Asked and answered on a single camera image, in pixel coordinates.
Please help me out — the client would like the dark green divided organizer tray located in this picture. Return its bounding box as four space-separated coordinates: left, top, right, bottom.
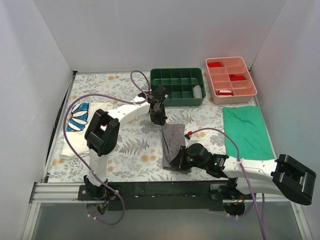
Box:
150 68 206 107

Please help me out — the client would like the rolled grey striped underwear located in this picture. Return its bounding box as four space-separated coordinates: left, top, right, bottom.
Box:
192 85 203 99

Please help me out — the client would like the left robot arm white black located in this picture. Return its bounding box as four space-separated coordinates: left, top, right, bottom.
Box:
84 85 170 200

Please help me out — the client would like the purple cable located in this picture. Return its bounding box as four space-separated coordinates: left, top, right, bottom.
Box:
62 70 154 225
184 127 268 240

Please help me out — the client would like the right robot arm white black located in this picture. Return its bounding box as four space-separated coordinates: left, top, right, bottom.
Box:
170 143 317 206

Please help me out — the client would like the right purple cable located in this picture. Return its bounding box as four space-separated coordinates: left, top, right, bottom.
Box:
184 127 268 240

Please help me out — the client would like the aluminium frame rail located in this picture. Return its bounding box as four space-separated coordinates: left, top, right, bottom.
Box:
19 181 313 240

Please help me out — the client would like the floral patterned table mat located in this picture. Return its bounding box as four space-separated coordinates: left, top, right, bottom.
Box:
47 71 282 183

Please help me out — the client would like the pink divided organizer tray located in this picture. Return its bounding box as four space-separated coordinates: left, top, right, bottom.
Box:
205 56 258 105

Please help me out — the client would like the red white rolled cloth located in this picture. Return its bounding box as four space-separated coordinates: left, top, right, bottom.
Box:
216 89 233 97

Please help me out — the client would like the grey striped underwear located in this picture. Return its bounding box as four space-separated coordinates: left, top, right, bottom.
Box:
192 85 203 99
161 123 186 172

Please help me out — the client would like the white cloth with blue flower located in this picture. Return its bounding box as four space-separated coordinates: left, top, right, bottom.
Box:
65 102 113 157

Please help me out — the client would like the red rolled cloth middle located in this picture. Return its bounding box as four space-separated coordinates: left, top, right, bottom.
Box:
228 74 247 82

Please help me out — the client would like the red rolled cloth top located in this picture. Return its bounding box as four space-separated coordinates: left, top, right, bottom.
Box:
207 61 222 68

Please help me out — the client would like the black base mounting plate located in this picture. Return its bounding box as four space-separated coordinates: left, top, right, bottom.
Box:
78 181 258 212

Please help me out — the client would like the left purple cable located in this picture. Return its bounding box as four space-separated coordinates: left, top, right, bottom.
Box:
62 70 154 225

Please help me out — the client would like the green folded cloth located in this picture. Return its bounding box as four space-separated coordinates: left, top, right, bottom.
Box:
223 106 274 161

